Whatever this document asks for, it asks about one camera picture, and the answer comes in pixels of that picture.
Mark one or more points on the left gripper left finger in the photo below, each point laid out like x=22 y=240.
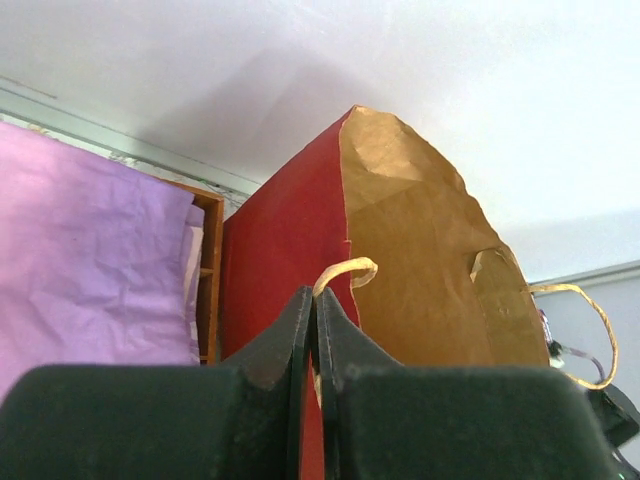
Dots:
x=240 y=419

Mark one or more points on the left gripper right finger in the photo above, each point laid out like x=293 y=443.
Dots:
x=385 y=420

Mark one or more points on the red paper bag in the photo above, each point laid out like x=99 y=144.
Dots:
x=372 y=212

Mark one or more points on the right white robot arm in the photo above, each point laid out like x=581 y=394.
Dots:
x=619 y=421

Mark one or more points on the orange wooden tray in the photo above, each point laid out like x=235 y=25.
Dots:
x=208 y=297

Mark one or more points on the purple plastic package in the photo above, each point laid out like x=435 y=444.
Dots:
x=98 y=261

